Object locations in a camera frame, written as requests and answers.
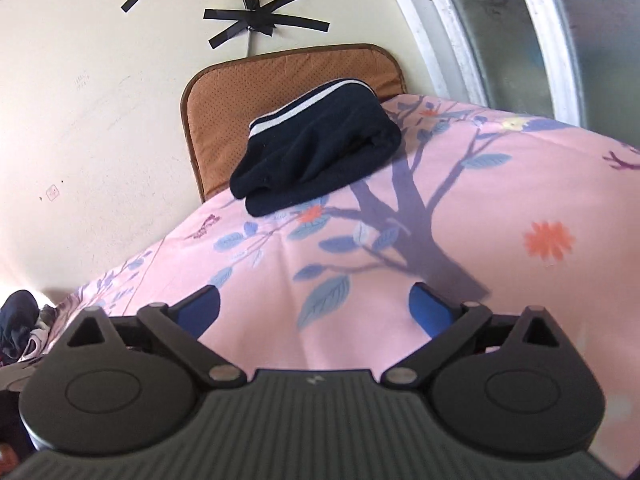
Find green navy striped knit sweater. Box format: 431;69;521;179
230;78;402;218

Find pink floral bed sheet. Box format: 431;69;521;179
56;96;639;474

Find dark navy clothes pile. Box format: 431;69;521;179
0;289;40;365

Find white window frame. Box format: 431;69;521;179
396;0;639;145

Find brown cushion mat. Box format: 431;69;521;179
180;44;407;202

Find black tape strips on wall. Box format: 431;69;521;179
120;0;330;55

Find white printed garment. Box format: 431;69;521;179
20;304;58;362

